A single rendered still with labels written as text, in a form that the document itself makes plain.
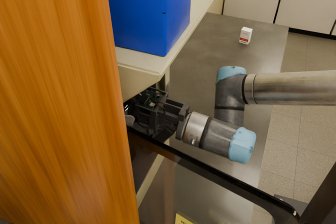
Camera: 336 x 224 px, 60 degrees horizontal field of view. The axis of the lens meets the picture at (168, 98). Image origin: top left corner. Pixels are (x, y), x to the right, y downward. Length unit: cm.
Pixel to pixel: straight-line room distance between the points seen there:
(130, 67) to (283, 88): 40
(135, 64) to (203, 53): 109
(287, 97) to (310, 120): 197
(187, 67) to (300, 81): 74
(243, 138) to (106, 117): 38
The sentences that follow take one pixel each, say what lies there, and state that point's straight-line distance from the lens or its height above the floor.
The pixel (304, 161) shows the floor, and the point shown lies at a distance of 234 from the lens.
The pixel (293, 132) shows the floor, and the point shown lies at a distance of 250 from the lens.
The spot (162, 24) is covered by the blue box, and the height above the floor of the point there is 156.
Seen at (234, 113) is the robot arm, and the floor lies 122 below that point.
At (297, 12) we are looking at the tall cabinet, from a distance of 367.
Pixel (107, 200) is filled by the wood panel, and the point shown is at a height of 131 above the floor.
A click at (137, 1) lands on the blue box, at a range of 36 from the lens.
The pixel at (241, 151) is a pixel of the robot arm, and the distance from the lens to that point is 63.
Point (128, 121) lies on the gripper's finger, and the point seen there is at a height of 123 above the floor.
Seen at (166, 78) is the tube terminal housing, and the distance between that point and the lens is 76.
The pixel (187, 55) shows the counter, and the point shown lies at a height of 94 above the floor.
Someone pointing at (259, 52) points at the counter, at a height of 94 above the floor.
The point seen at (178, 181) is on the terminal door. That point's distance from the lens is 47.
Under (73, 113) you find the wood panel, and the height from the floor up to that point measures 149.
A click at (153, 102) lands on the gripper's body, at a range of 65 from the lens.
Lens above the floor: 172
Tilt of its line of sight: 42 degrees down
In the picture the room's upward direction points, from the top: straight up
